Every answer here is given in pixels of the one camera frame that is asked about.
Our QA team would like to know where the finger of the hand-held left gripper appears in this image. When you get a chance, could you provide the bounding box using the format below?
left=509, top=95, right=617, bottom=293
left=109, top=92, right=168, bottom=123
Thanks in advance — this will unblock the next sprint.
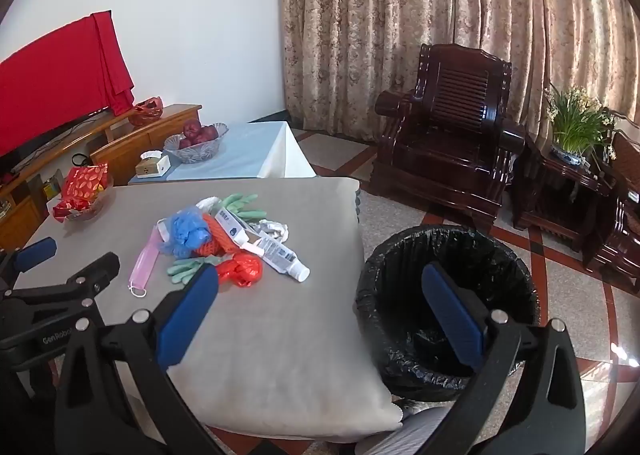
left=0, top=236, right=58, bottom=286
left=0, top=251, right=122, bottom=321

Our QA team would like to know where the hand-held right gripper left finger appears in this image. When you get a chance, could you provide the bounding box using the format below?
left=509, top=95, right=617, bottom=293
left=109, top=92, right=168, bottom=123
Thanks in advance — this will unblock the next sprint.
left=52, top=262, right=236, bottom=455

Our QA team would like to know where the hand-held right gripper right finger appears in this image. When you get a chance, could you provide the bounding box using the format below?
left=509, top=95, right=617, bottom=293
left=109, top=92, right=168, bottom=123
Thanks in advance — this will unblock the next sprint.
left=415, top=262, right=587, bottom=455

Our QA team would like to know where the green rubber glove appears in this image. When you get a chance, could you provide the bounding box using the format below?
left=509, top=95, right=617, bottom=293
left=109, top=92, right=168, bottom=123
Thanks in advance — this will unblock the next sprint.
left=166, top=255, right=231, bottom=284
left=212, top=194, right=266, bottom=232

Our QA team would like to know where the bin with black liner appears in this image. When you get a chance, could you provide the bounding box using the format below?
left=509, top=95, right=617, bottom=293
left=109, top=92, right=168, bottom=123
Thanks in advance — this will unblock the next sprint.
left=354, top=224, right=541, bottom=403

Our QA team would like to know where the pink face mask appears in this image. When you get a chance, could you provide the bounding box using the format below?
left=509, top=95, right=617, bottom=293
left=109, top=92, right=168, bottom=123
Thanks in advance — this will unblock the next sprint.
left=127, top=225, right=163, bottom=297

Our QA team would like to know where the red plastic bag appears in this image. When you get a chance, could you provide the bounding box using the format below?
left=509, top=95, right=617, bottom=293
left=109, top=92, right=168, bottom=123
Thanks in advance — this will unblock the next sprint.
left=215, top=253, right=263, bottom=288

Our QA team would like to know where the orange mesh net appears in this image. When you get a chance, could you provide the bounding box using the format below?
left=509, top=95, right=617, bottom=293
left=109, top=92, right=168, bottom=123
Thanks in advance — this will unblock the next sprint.
left=192, top=214, right=251, bottom=257

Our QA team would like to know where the blue plastic shoe cover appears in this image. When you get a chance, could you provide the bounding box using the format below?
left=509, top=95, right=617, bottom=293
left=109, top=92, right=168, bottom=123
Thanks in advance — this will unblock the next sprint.
left=159, top=205, right=213, bottom=258

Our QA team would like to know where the white and blue carton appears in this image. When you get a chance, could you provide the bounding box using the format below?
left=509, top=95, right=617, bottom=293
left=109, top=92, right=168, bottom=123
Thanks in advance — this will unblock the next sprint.
left=216, top=208, right=251, bottom=246

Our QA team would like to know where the white squeeze tube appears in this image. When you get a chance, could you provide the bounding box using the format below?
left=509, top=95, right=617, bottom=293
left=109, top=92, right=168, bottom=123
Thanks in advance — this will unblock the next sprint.
left=240, top=230, right=311, bottom=282

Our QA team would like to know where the white plastic bag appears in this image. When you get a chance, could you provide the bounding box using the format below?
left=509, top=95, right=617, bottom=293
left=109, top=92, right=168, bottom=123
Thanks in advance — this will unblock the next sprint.
left=252, top=219, right=291, bottom=242

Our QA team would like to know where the small glass dish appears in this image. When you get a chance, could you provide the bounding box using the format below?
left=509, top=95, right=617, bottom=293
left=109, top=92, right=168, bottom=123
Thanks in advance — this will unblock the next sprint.
left=64, top=189, right=111, bottom=222

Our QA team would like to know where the red patterned bag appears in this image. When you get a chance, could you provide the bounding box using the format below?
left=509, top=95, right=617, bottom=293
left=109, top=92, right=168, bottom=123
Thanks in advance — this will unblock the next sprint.
left=52, top=164, right=110, bottom=223

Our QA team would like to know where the black television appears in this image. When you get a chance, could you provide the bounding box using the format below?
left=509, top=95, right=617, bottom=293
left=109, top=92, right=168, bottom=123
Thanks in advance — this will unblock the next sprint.
left=0, top=106, right=108, bottom=177

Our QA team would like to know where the grey striped cloth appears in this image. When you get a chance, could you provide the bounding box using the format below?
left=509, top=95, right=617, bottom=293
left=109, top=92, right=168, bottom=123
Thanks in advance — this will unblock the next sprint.
left=357, top=405, right=451, bottom=455

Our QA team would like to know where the white tissue box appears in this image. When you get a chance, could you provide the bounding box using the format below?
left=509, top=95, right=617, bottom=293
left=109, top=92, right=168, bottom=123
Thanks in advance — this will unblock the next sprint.
left=136, top=150, right=172, bottom=179

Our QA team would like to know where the wooden television cabinet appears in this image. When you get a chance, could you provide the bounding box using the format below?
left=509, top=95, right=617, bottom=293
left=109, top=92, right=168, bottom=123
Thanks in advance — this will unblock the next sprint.
left=0, top=104, right=203, bottom=252

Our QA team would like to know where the dark wooden side table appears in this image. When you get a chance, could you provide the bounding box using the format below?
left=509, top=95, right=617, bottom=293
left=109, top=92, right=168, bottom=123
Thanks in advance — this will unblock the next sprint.
left=512, top=135, right=618, bottom=253

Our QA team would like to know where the glass fruit bowl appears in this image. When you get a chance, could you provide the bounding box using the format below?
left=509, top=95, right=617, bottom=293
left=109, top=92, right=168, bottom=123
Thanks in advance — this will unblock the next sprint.
left=164, top=122, right=230, bottom=164

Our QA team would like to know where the dark wooden armchair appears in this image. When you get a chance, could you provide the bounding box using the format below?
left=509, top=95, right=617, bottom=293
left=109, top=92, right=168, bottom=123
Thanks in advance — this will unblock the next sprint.
left=369, top=42, right=526, bottom=236
left=582, top=112, right=640, bottom=296

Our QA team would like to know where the light blue tablecloth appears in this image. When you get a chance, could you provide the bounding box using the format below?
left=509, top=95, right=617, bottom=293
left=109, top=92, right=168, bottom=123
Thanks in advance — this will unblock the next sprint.
left=127, top=121, right=318, bottom=186

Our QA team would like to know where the red cloth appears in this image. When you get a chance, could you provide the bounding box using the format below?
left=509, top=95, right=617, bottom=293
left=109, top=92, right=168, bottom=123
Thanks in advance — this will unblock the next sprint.
left=0, top=10, right=136, bottom=158

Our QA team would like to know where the potted flowering plant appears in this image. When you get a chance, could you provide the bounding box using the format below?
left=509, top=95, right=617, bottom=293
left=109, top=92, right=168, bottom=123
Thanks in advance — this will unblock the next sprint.
left=544, top=84, right=618, bottom=168

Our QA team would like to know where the beige patterned curtain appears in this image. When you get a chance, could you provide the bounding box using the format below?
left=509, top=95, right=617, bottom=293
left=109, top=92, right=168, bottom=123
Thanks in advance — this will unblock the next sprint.
left=272, top=0, right=640, bottom=146

